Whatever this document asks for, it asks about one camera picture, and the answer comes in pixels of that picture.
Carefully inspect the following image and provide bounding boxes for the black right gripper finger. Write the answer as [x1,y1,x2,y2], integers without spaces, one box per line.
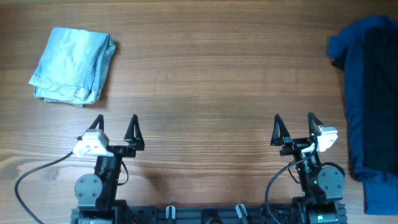
[271,114,292,146]
[308,112,323,135]

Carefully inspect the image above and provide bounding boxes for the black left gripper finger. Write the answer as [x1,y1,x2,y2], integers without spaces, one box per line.
[90,114,104,131]
[124,114,145,151]

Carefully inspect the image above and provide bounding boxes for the light blue denim shorts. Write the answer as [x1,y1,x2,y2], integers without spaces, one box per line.
[29,27,116,106]

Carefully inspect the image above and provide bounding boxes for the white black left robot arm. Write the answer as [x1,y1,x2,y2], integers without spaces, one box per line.
[71,114,145,224]

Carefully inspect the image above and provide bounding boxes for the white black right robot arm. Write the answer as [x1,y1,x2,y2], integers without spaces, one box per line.
[264,112,347,223]

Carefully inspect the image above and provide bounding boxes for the dark blue shirt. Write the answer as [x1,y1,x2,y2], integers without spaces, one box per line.
[326,16,397,215]

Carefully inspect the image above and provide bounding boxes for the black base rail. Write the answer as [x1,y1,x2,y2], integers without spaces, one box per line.
[71,203,348,224]

